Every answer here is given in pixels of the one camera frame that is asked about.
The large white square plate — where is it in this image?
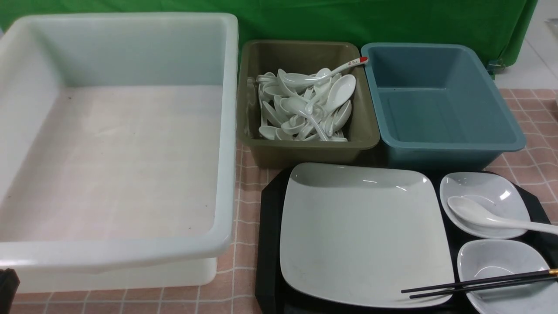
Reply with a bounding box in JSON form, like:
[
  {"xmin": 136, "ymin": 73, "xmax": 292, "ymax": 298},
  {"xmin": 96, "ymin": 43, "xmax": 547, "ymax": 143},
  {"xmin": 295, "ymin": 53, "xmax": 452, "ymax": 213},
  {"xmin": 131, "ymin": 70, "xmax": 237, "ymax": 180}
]
[{"xmin": 279, "ymin": 163, "xmax": 455, "ymax": 309}]

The white ceramic soup spoon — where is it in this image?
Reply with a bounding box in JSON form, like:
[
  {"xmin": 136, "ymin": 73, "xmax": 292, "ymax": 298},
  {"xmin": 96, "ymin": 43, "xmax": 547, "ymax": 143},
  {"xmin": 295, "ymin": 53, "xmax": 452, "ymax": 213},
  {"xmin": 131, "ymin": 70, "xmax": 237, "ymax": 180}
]
[{"xmin": 447, "ymin": 197, "xmax": 558, "ymax": 235}]

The small white bowl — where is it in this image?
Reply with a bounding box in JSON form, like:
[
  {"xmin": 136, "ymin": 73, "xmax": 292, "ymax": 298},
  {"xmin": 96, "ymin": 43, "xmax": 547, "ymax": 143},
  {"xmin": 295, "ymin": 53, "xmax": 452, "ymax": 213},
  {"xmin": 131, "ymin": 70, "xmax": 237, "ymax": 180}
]
[
  {"xmin": 458, "ymin": 240, "xmax": 558, "ymax": 314},
  {"xmin": 439, "ymin": 172, "xmax": 531, "ymax": 240}
]

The black chopstick gold tip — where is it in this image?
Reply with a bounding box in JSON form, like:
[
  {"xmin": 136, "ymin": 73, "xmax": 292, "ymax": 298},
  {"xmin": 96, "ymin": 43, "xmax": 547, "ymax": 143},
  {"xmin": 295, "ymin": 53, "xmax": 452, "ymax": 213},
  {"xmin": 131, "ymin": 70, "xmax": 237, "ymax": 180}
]
[{"xmin": 401, "ymin": 269, "xmax": 557, "ymax": 294}]

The pile of white spoons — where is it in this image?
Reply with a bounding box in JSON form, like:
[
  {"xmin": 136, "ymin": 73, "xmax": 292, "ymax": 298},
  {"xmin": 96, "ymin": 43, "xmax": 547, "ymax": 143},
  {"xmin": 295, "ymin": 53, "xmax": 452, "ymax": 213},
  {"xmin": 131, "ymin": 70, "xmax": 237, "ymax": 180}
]
[{"xmin": 248, "ymin": 72, "xmax": 356, "ymax": 142}]

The white spoon right top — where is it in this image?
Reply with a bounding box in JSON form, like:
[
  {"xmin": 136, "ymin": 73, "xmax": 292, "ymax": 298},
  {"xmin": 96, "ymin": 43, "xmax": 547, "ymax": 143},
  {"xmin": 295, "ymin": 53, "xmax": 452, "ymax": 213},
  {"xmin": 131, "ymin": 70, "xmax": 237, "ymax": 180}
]
[{"xmin": 305, "ymin": 74, "xmax": 357, "ymax": 115}]

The blue plastic bin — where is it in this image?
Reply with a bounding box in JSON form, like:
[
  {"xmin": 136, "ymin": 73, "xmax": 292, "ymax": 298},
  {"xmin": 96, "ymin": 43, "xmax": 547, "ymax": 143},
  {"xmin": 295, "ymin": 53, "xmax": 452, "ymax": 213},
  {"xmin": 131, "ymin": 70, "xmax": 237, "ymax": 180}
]
[{"xmin": 361, "ymin": 42, "xmax": 527, "ymax": 171}]

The large white plastic tub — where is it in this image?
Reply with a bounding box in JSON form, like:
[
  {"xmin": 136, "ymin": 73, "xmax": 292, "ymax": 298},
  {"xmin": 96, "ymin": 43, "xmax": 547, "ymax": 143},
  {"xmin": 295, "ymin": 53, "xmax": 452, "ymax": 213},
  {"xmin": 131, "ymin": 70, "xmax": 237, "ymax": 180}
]
[{"xmin": 0, "ymin": 12, "xmax": 238, "ymax": 294}]

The pink checkered tablecloth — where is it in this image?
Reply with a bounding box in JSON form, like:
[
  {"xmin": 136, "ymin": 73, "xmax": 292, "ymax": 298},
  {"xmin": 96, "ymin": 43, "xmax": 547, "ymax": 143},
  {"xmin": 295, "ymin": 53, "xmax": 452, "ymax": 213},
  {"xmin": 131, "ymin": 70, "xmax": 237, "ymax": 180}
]
[{"xmin": 11, "ymin": 89, "xmax": 557, "ymax": 314}]

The black object bottom left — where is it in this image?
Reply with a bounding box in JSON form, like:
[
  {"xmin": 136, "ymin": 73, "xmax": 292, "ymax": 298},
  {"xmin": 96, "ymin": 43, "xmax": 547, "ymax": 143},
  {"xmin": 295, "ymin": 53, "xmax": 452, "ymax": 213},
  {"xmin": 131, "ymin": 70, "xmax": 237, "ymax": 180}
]
[{"xmin": 0, "ymin": 268, "xmax": 20, "ymax": 314}]

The white spoon red handle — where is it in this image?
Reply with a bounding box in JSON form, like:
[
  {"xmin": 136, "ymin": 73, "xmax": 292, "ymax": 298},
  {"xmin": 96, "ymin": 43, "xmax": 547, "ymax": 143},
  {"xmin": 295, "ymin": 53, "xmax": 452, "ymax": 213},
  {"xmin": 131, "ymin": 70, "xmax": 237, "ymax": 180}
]
[{"xmin": 279, "ymin": 56, "xmax": 368, "ymax": 87}]

